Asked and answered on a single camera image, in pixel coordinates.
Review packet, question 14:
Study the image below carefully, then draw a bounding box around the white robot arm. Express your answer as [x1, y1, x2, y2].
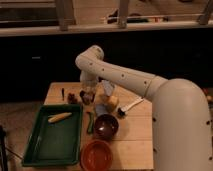
[75, 45, 213, 171]

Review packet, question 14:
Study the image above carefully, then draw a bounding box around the white handled dish brush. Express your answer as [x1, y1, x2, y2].
[117, 97, 143, 117]

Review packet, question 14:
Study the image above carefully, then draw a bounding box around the orange plastic bowl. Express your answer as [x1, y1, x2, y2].
[80, 140, 113, 171]

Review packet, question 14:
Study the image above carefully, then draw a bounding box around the small metal cup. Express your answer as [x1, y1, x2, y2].
[80, 91, 92, 105]

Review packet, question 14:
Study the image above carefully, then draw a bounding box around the yellow apple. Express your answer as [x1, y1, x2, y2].
[107, 96, 119, 111]

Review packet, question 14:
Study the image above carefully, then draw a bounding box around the green cucumber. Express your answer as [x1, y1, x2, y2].
[87, 112, 94, 134]

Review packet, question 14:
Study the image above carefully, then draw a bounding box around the dark purple bowl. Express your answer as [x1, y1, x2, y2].
[94, 114, 119, 141]

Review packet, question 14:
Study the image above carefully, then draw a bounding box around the black marker pen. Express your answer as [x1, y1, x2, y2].
[61, 88, 64, 101]

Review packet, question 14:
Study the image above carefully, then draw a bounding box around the green plastic tray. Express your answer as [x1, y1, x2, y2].
[22, 104, 83, 167]

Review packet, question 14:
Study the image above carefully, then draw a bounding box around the blue grey sponge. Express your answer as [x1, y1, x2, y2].
[95, 104, 107, 116]

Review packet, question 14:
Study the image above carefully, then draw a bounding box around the yellow corn cob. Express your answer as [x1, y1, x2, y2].
[48, 112, 72, 123]

